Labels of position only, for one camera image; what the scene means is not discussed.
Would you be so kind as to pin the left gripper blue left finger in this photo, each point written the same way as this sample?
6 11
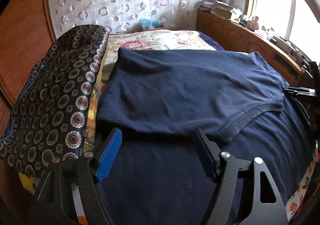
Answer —
102 158

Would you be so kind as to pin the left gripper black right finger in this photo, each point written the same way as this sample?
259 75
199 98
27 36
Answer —
222 168

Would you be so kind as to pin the navy printed t-shirt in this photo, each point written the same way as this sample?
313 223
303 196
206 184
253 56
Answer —
159 98

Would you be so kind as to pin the dark patterned folded cloth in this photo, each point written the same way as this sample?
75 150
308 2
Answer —
49 118

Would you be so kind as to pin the orange fruit print sheet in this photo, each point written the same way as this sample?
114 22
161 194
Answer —
291 208

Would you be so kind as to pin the pink bottle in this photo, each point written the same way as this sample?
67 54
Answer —
254 23

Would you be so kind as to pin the bright window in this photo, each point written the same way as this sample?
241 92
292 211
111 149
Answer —
290 20

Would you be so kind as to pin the brown wooden sideboard cabinet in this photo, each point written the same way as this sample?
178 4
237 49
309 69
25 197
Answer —
233 37

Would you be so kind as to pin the navy blue blanket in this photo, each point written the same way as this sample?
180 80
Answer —
210 41

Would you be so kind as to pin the floral bed quilt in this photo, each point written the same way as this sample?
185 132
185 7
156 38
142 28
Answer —
151 40

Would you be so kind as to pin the pile of books and papers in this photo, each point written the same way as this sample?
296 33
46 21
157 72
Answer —
221 10

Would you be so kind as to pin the blue tissue box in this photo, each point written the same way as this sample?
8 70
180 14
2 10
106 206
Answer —
147 24

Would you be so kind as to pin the brown wooden wardrobe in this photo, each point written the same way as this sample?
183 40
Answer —
25 38

